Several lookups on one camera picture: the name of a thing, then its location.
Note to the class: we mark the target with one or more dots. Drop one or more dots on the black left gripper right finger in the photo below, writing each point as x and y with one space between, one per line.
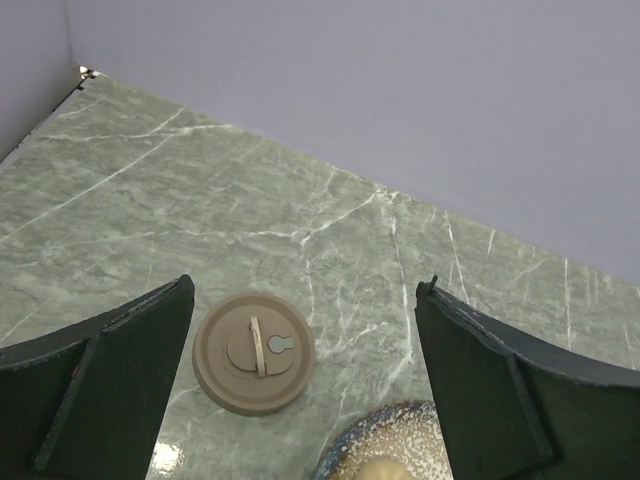
513 406

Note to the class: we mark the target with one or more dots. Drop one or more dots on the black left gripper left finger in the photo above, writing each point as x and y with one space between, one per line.
87 401

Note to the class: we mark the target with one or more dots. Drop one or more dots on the speckled ceramic plate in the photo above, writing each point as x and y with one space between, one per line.
407 432

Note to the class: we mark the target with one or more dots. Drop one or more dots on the brown round lid far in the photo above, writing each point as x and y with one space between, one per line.
253 353

